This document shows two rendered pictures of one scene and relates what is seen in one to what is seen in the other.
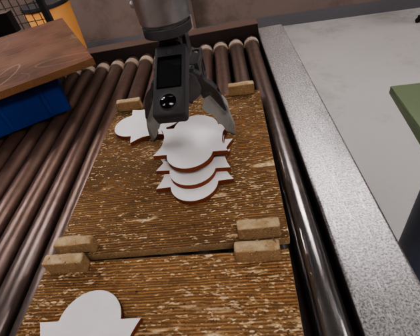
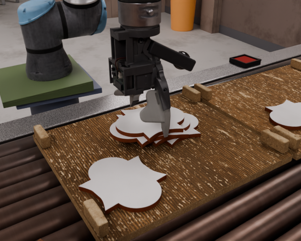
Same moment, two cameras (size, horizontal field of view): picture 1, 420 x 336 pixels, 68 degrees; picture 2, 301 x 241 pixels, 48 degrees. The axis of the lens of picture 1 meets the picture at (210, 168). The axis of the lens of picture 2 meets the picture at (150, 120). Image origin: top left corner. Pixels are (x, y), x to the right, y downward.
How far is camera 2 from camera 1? 0.99 m
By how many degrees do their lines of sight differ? 96
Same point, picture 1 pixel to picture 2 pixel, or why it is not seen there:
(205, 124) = (128, 118)
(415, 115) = (48, 90)
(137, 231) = (233, 131)
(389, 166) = not seen: outside the picture
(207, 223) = (200, 112)
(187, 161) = (174, 112)
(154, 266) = (242, 117)
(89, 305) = (284, 120)
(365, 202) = not seen: hidden behind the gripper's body
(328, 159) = (113, 100)
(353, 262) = (177, 87)
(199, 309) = (241, 101)
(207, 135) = not seen: hidden behind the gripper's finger
